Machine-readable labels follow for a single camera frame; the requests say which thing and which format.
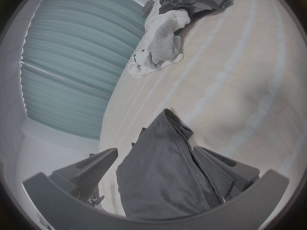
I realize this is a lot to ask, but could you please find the grey bedside table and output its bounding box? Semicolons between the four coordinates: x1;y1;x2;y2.
142;1;154;15

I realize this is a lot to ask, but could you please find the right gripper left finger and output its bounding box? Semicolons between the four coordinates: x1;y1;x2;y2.
49;148;118;202

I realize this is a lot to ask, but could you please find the white printed pillow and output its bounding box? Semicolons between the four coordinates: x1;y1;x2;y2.
144;3;168;31

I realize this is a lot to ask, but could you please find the blue-green curtain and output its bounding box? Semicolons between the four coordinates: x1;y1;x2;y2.
20;64;112;141
24;0;154;95

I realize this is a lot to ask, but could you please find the pile of clothes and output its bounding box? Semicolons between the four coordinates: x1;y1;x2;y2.
127;0;235;79

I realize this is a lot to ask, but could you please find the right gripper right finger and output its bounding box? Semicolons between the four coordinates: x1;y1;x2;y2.
193;146;260;199

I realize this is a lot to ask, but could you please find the bed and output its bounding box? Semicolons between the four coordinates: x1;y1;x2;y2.
97;0;305;215

